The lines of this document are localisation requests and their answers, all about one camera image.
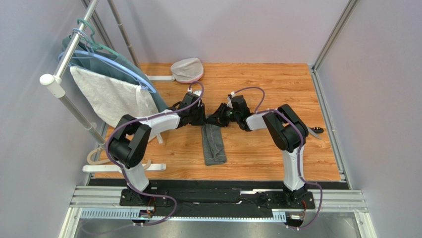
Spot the grey cloth napkin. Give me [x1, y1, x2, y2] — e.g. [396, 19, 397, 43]
[201, 123, 227, 166]

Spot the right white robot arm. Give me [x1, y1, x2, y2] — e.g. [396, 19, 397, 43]
[207, 95, 309, 201]

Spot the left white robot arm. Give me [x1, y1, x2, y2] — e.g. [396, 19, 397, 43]
[105, 90, 205, 193]

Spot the white mesh cap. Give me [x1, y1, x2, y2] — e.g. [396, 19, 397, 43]
[170, 58, 204, 83]

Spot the light blue hanger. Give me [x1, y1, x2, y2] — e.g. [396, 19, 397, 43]
[62, 28, 158, 94]

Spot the white clothes rack base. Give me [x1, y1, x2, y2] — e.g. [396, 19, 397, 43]
[82, 164, 166, 173]

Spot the white towel on hanger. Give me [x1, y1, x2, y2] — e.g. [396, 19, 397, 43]
[70, 66, 158, 127]

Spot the beige wooden hanger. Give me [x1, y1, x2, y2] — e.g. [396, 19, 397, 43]
[86, 147, 153, 172]

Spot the green hanger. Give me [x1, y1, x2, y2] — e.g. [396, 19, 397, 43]
[76, 18, 119, 57]

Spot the teal shirt on hanger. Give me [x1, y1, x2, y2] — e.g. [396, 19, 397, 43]
[70, 42, 168, 112]

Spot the metal clothes rack pole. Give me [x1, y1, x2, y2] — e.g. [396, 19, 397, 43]
[39, 0, 141, 146]

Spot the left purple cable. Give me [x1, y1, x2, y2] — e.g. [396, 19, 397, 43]
[79, 81, 205, 232]

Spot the purple cable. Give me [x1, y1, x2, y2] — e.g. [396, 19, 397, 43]
[230, 86, 324, 230]
[79, 81, 205, 232]

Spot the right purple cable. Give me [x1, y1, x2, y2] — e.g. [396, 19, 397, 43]
[230, 86, 324, 230]

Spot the black mounting rail plate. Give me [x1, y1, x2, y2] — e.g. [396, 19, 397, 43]
[89, 178, 350, 219]

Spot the aluminium frame rail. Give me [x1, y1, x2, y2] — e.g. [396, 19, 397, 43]
[60, 180, 376, 238]

